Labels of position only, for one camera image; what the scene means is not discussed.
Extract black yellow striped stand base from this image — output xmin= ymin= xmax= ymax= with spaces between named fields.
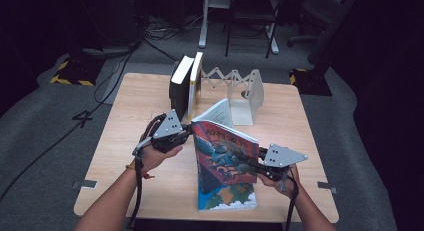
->
xmin=288 ymin=68 xmax=333 ymax=97
xmin=49 ymin=55 xmax=105 ymax=87

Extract person's left hand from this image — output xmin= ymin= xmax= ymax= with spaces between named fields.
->
xmin=139 ymin=113 xmax=185 ymax=175

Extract grey flat round base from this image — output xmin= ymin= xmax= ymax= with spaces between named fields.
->
xmin=81 ymin=45 xmax=135 ymax=61

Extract black hardcover book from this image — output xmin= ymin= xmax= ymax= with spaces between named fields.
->
xmin=168 ymin=55 xmax=195 ymax=123

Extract yellow book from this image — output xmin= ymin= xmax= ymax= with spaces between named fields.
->
xmin=186 ymin=51 xmax=204 ymax=123

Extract dark slanted stand post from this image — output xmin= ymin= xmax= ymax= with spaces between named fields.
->
xmin=306 ymin=0 xmax=364 ymax=66

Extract tangle of floor cables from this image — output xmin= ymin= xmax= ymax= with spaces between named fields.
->
xmin=143 ymin=14 xmax=205 ymax=71

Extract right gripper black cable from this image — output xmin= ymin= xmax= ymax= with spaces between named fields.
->
xmin=281 ymin=175 xmax=300 ymax=231

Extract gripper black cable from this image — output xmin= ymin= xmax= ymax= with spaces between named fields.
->
xmin=281 ymin=175 xmax=300 ymax=231
xmin=127 ymin=139 xmax=158 ymax=230

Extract grey floor tape strip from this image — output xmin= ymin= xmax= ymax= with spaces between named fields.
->
xmin=71 ymin=179 xmax=98 ymax=191
xmin=316 ymin=181 xmax=339 ymax=195

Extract white desk leg frame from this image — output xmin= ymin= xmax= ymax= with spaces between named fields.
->
xmin=198 ymin=0 xmax=280 ymax=55

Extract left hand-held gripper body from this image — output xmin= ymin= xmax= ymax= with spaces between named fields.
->
xmin=150 ymin=108 xmax=188 ymax=155

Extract person's right hand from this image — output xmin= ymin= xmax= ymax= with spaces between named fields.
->
xmin=257 ymin=164 xmax=302 ymax=199

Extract long black floor cable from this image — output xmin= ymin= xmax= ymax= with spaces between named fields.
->
xmin=0 ymin=37 xmax=144 ymax=204

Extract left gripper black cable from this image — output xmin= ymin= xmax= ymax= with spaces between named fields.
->
xmin=127 ymin=139 xmax=158 ymax=230

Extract black metal chair frame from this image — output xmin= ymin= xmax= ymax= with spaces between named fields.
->
xmin=224 ymin=0 xmax=286 ymax=59

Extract white expandable book rack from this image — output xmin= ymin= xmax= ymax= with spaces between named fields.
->
xmin=199 ymin=66 xmax=265 ymax=127

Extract dark office chair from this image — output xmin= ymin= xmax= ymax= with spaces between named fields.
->
xmin=287 ymin=0 xmax=338 ymax=49

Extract red illustrated book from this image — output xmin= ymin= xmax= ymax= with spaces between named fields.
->
xmin=191 ymin=97 xmax=261 ymax=195

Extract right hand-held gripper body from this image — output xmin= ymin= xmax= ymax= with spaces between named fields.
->
xmin=258 ymin=143 xmax=309 ymax=183

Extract thin orange bracelet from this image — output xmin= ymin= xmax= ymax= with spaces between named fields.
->
xmin=125 ymin=161 xmax=156 ymax=180

